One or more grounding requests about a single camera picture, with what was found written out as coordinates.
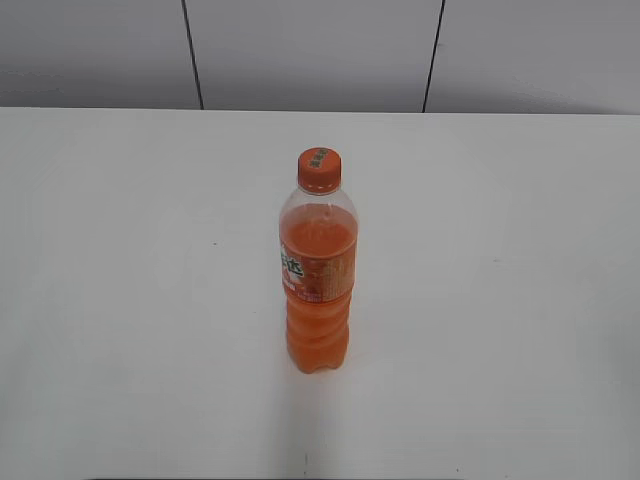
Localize orange soda plastic bottle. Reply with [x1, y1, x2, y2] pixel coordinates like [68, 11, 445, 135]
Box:
[279, 188, 359, 373]

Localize orange bottle cap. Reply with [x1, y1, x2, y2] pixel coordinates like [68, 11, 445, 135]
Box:
[297, 147, 342, 195]

